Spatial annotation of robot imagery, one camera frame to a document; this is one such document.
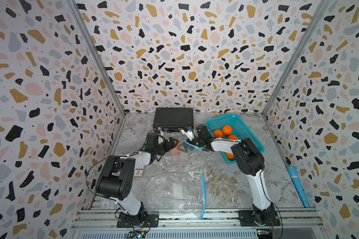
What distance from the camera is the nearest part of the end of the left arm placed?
0.76m

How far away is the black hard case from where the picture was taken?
1092 mm

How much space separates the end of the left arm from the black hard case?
0.19 metres
